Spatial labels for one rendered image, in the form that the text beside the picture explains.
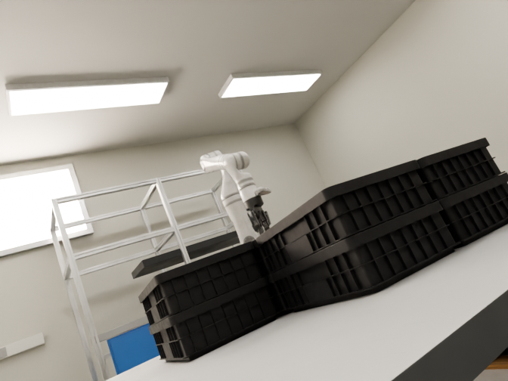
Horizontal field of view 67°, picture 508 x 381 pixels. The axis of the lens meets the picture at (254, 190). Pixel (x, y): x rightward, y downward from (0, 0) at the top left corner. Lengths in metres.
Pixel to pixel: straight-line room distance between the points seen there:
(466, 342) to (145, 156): 4.33
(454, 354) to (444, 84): 4.07
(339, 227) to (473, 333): 0.46
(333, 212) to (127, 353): 2.46
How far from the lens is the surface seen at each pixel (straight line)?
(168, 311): 1.07
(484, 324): 0.43
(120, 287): 4.03
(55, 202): 3.28
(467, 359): 0.40
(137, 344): 3.11
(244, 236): 1.75
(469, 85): 4.28
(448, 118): 4.38
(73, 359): 3.92
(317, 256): 0.90
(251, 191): 1.49
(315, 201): 0.84
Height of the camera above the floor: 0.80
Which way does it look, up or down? 13 degrees up
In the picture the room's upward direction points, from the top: 23 degrees counter-clockwise
